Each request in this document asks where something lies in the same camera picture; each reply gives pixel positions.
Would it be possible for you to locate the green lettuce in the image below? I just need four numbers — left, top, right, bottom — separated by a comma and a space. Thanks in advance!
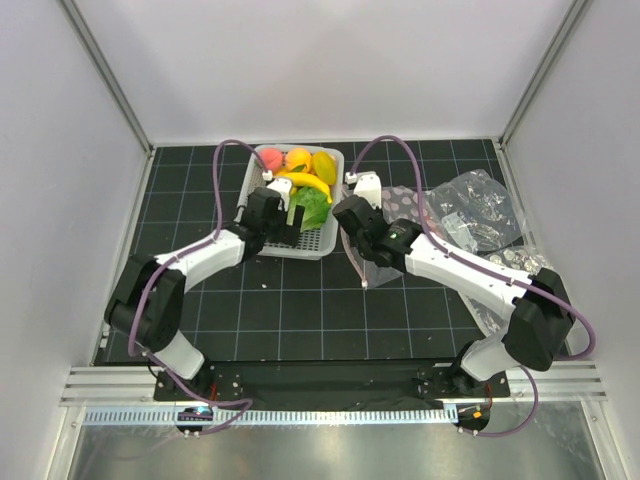
287, 187, 331, 232

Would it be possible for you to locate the pink dotted zip bag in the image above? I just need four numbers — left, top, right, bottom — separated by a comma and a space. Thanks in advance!
336, 186, 433, 289

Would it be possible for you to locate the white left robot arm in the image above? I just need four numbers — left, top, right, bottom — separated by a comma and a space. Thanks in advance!
104, 187, 305, 401

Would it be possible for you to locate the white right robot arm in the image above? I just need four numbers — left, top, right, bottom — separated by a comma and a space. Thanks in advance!
333, 195, 576, 396

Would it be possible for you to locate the orange zipper clear bag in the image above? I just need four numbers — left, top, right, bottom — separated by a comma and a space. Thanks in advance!
426, 169, 524, 254

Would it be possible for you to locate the silver dotted clear bag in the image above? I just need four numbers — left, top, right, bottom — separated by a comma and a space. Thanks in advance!
459, 244, 554, 334

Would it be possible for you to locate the yellow banana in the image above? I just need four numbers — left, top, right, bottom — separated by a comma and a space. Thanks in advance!
281, 172, 333, 204

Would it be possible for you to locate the white perforated plastic basket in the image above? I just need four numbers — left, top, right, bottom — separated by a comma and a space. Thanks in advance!
237, 144, 345, 260

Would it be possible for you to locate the orange yellow peach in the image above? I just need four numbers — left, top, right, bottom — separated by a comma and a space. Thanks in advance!
284, 147, 312, 173

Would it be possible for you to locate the pink peach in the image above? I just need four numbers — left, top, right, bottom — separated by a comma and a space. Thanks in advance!
259, 147, 284, 173

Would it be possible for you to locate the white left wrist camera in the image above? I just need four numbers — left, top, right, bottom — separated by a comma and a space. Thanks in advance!
262, 171, 294, 200

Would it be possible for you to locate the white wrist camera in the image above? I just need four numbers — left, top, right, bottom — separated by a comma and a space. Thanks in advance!
342, 171, 382, 209
262, 171, 294, 200

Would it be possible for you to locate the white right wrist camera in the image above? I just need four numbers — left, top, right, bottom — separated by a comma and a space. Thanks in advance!
342, 171, 382, 209

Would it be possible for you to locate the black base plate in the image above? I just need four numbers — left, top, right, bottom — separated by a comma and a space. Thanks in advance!
153, 360, 511, 407

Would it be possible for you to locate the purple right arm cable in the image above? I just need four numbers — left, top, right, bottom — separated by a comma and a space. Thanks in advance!
349, 134, 597, 439

